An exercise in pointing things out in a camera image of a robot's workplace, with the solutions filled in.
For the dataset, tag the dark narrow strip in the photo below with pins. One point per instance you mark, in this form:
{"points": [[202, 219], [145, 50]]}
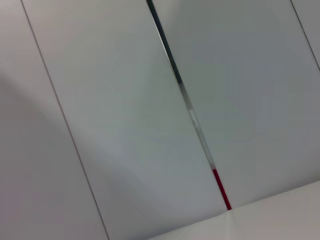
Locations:
{"points": [[165, 42]]}

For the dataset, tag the red narrow strip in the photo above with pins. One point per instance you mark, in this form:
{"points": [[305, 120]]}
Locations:
{"points": [[221, 188]]}

